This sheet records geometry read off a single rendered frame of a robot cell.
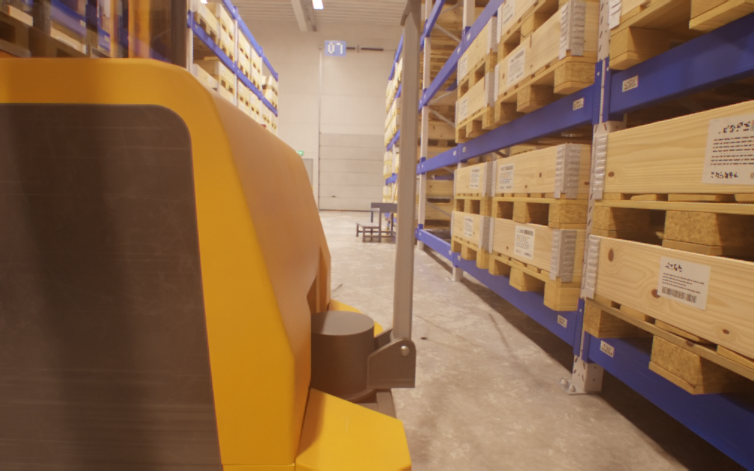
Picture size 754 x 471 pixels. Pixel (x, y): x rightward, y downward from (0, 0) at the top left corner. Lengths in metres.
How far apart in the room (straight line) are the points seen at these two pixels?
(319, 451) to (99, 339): 0.33
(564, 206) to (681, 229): 0.59
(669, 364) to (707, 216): 0.39
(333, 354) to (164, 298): 0.42
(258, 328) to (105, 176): 0.26
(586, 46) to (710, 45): 0.60
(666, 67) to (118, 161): 1.36
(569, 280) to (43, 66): 1.66
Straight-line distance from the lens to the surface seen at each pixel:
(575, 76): 1.77
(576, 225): 1.71
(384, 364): 0.90
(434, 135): 6.36
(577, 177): 1.70
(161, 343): 0.55
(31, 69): 0.61
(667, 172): 1.25
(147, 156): 0.52
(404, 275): 0.86
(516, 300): 2.22
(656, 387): 1.42
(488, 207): 2.49
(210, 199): 0.49
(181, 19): 1.37
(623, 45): 1.51
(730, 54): 1.28
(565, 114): 1.86
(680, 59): 1.40
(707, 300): 1.15
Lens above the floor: 0.74
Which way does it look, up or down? 6 degrees down
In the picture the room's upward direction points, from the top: 1 degrees clockwise
